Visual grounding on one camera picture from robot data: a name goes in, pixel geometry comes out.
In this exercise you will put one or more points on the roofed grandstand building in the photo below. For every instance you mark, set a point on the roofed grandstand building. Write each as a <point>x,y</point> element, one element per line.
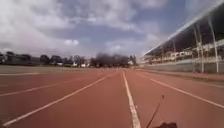
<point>186,41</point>

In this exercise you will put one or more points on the dark low building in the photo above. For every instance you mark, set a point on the dark low building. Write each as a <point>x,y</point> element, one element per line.
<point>16,60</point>

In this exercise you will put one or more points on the row of trees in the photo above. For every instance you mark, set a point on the row of trees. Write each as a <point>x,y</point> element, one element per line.
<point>110,60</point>

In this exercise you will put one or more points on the red running track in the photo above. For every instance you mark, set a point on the red running track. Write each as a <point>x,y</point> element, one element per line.
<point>100,100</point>

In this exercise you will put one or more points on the robot's own part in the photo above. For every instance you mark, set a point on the robot's own part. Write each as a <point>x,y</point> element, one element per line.
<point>165,125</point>

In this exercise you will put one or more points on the reddish side path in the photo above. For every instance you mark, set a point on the reddish side path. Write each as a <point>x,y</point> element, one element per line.
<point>206,75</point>

